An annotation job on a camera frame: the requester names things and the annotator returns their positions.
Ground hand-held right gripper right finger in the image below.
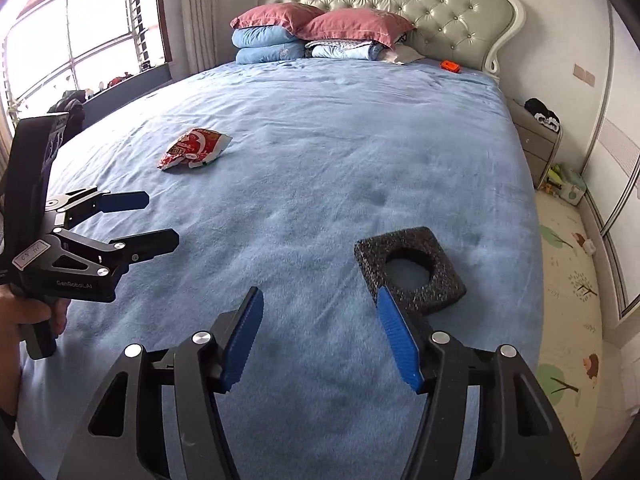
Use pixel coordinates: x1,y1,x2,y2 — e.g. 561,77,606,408
376,285,583,480

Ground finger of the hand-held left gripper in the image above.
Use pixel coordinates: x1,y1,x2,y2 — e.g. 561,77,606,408
47,186,150,231
52,228,180,266

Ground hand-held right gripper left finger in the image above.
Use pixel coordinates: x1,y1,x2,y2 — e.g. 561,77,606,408
70,287,265,480

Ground black foam block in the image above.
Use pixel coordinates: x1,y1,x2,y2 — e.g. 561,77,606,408
354,226,468,317

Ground person's left hand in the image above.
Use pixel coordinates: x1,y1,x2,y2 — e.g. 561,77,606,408
0,287,71,411

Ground black jacket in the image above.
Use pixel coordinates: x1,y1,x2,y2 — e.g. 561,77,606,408
47,89,89,131

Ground red snack packet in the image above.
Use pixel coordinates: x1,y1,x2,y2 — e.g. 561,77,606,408
157,128,233,171

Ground row of small windowsill items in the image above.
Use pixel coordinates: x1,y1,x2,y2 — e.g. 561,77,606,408
82,62,157,99

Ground large window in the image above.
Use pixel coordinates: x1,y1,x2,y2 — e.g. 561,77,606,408
0,0,168,122

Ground printed play mat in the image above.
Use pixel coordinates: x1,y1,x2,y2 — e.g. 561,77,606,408
530,185,640,480

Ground bed with tufted headboard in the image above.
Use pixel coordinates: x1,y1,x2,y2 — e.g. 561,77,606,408
15,0,546,480

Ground beige curtain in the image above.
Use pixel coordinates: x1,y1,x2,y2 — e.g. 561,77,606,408
160,0,232,84

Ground blue pillow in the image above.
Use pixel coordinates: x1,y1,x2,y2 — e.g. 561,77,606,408
231,25,306,51
235,45,307,65

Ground pale green storage box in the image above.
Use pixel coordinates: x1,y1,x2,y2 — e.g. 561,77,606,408
547,162,587,206

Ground grey nightstand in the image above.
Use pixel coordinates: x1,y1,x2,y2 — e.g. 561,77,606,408
507,97,564,189

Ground pink pillow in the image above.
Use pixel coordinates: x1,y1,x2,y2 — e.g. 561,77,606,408
230,2,326,31
295,8,416,51

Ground folded patterned quilt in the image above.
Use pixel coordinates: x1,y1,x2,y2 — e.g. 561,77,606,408
305,40,396,61

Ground black clothes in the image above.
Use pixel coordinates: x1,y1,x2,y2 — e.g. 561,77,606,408
522,98,562,129

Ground white sliding wardrobe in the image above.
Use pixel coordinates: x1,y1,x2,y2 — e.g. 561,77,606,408
582,0,640,322

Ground white cloth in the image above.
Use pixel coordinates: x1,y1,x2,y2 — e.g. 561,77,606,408
382,44,427,65

